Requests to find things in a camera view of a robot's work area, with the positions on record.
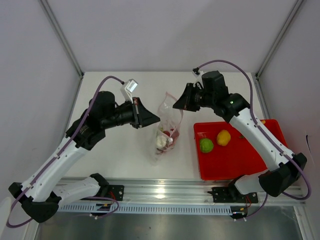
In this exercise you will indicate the green bumpy custard apple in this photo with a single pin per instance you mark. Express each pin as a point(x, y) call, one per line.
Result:
point(206, 145)

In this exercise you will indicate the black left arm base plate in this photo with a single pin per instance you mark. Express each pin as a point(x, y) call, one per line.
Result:
point(112, 191)

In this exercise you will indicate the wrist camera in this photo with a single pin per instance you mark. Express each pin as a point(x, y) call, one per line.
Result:
point(128, 88)
point(197, 72)

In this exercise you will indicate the right aluminium corner post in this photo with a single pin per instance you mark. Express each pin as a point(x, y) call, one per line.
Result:
point(284, 29)

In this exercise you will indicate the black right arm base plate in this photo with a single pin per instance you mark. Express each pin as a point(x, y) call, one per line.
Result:
point(222, 194)

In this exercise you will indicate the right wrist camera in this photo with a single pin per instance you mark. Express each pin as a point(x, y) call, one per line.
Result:
point(197, 72)

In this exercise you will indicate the left aluminium corner post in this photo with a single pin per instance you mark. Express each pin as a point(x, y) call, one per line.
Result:
point(56, 27)

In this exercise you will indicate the green celery stalk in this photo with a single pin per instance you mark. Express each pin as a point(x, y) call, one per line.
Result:
point(163, 138)

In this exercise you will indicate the yellow lemon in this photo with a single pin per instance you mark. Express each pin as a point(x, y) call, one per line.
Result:
point(223, 138)

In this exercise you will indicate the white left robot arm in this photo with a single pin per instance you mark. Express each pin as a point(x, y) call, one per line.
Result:
point(39, 195)

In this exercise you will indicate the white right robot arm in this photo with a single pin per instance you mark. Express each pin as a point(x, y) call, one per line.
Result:
point(283, 166)

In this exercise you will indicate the white slotted cable duct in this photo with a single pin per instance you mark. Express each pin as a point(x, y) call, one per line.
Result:
point(134, 208)

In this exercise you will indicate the clear zip top bag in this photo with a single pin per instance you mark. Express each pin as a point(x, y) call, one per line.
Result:
point(168, 116)

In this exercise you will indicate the red plastic tray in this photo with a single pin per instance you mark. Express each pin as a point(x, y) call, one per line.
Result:
point(228, 162)

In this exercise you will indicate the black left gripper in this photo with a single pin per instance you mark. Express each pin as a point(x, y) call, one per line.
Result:
point(142, 117)

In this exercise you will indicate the aluminium corner post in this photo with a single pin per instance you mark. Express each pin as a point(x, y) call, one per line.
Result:
point(284, 29)
point(56, 27)

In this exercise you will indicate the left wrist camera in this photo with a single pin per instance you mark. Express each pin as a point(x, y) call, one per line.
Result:
point(128, 88)

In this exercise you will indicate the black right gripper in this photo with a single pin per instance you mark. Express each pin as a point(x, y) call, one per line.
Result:
point(185, 102)

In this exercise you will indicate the aluminium rail frame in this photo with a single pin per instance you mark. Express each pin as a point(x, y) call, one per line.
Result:
point(180, 191)

